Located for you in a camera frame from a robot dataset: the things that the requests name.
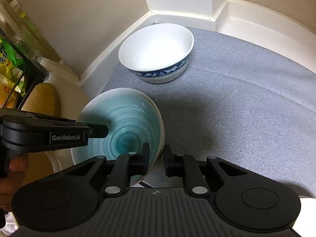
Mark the light blue ceramic bowl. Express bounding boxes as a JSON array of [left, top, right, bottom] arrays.
[[71, 88, 165, 168]]

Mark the white bowl blue pattern rim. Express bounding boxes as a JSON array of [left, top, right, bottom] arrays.
[[118, 23, 194, 84]]

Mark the person's left hand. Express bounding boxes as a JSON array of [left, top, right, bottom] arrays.
[[0, 154, 29, 212]]

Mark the wooden cutting board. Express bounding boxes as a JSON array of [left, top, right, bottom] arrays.
[[21, 83, 61, 117]]

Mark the black spice rack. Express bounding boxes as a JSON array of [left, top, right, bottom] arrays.
[[1, 31, 49, 109]]

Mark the green yellow snack packet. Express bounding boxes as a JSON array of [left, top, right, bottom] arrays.
[[1, 37, 27, 97]]

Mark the grey table mat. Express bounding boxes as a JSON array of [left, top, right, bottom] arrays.
[[105, 28, 315, 197]]

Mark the white plate blue floral print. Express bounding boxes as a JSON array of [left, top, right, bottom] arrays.
[[299, 196, 315, 236]]

